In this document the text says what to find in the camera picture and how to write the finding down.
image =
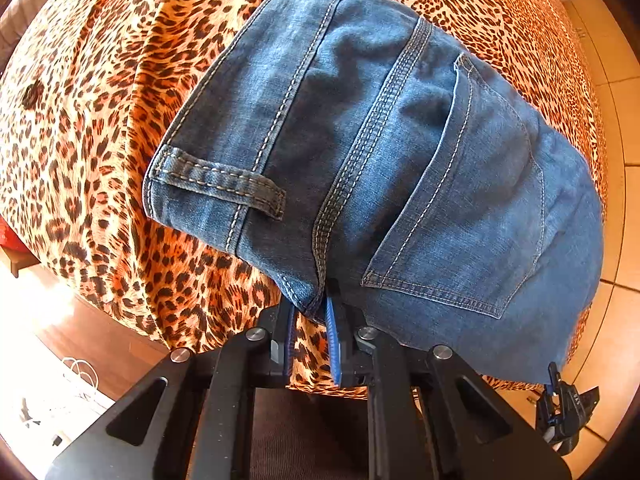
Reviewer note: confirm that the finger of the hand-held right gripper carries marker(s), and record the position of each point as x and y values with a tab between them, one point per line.
553	385

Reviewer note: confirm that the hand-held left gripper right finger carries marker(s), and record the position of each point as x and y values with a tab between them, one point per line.
332	341

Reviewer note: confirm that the blue denim pants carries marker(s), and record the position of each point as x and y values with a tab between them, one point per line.
380	160

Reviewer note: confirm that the leopard print blanket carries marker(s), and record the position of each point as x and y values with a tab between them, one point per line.
100	160

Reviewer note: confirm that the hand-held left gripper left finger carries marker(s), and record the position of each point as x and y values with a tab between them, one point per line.
289	346

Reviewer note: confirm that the grey upholstered headboard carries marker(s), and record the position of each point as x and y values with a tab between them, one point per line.
22	15

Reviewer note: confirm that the red object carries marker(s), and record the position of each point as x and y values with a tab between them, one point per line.
7	235

